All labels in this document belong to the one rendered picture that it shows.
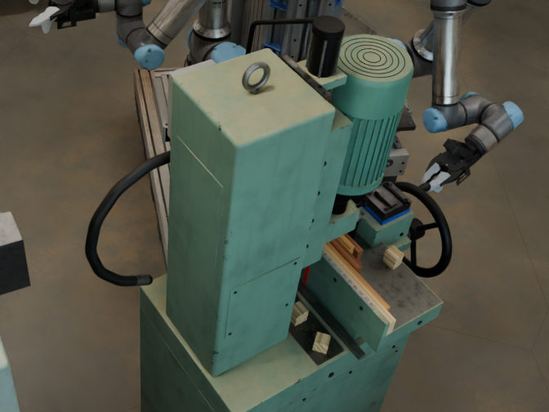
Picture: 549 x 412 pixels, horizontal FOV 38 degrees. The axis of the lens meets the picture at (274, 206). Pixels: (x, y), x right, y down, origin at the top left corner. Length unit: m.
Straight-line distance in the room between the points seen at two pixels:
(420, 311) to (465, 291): 1.32
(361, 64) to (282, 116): 0.26
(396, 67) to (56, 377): 1.72
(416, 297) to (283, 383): 0.39
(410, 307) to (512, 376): 1.19
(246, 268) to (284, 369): 0.39
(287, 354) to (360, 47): 0.76
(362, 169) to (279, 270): 0.28
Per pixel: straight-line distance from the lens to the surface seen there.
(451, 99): 2.31
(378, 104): 1.60
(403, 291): 2.01
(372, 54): 1.64
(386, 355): 2.17
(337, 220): 1.88
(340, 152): 1.63
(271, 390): 1.89
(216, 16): 2.41
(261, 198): 1.48
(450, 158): 2.30
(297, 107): 1.44
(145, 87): 3.58
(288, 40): 2.47
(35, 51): 4.22
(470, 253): 3.44
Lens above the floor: 2.40
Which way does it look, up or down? 45 degrees down
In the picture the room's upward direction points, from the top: 9 degrees clockwise
